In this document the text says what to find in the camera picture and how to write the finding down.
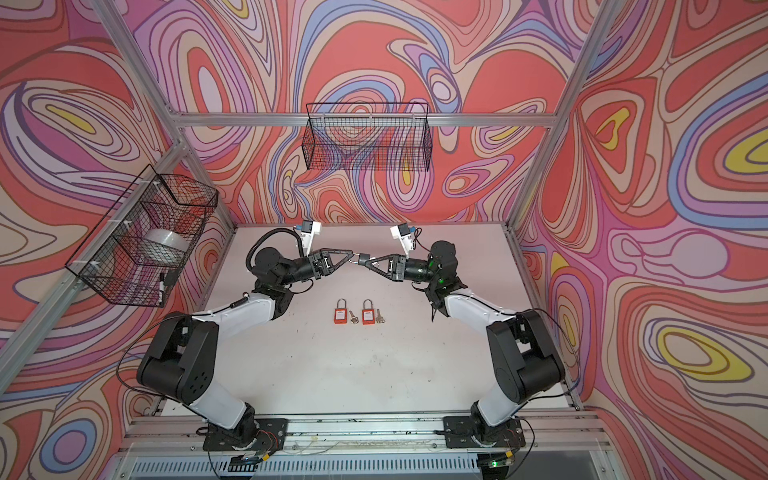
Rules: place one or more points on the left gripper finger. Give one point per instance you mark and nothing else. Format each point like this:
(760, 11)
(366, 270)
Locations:
(337, 262)
(345, 253)

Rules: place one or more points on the red padlock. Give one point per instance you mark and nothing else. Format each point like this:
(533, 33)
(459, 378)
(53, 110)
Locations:
(369, 316)
(341, 312)

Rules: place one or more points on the white tape roll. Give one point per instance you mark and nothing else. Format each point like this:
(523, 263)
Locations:
(167, 238)

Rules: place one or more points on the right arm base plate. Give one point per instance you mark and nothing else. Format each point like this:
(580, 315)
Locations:
(468, 431)

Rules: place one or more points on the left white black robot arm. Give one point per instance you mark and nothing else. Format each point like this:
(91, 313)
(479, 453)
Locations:
(180, 361)

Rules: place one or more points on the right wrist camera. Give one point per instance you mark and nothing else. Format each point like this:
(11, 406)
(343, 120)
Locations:
(405, 235)

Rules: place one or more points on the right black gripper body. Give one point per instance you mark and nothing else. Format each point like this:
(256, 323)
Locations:
(406, 270)

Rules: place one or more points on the left black wire basket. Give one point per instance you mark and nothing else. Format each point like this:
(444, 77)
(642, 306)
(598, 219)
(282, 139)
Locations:
(120, 265)

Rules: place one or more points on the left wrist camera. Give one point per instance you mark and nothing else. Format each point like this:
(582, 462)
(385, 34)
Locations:
(306, 231)

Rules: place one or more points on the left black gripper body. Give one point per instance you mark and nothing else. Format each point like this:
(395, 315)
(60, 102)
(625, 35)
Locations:
(310, 269)

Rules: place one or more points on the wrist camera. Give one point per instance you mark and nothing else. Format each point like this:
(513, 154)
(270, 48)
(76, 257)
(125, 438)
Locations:
(306, 231)
(405, 235)

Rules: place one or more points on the black wire basket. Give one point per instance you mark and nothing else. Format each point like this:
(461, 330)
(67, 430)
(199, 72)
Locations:
(120, 265)
(368, 136)

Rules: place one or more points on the back black wire basket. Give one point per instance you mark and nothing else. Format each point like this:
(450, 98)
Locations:
(368, 136)

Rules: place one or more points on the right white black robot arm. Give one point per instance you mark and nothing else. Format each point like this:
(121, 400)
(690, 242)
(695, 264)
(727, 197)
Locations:
(524, 358)

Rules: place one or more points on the small black padlock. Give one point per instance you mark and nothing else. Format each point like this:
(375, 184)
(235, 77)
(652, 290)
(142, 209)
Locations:
(362, 259)

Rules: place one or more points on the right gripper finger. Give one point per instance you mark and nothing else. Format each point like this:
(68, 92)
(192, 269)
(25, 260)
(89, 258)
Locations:
(379, 259)
(385, 272)

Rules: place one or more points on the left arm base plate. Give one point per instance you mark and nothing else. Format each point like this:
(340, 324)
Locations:
(259, 435)

